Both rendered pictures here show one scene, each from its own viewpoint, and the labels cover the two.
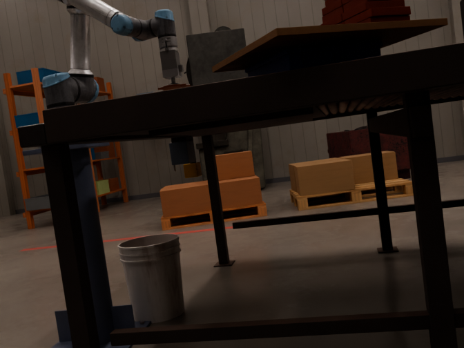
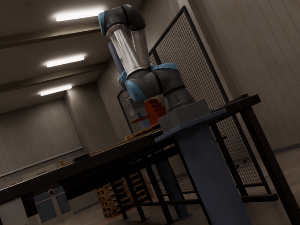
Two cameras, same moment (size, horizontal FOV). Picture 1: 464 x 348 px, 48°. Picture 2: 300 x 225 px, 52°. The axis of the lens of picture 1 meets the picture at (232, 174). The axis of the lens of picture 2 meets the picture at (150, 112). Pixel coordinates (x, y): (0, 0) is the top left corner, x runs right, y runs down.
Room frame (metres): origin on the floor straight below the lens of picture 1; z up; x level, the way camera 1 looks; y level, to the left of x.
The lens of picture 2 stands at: (3.26, 1.77, 0.78)
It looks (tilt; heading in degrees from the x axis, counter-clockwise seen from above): 8 degrees up; 233
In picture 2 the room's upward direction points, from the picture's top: 23 degrees counter-clockwise
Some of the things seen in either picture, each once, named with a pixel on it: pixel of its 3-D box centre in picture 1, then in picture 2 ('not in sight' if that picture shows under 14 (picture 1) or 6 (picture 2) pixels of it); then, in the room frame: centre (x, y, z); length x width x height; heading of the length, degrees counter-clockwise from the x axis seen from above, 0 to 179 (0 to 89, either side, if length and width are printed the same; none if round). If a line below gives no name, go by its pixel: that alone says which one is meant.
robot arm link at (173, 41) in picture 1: (168, 43); (131, 93); (2.14, 0.19, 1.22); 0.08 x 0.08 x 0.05
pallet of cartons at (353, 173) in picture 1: (346, 178); not in sight; (5.67, -1.24, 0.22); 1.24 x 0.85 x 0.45; 87
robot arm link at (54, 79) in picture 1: (59, 88); (167, 77); (2.26, 0.69, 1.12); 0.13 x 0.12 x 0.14; 153
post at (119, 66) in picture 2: not in sight; (146, 126); (1.00, -1.38, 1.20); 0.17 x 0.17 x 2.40; 78
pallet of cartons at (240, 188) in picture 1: (210, 188); not in sight; (5.57, 0.25, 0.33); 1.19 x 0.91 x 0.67; 82
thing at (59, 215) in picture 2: (181, 153); (52, 205); (2.85, 0.26, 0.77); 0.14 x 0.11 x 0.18; 168
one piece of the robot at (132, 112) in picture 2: (173, 62); (134, 105); (2.14, 0.18, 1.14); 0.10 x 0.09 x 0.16; 84
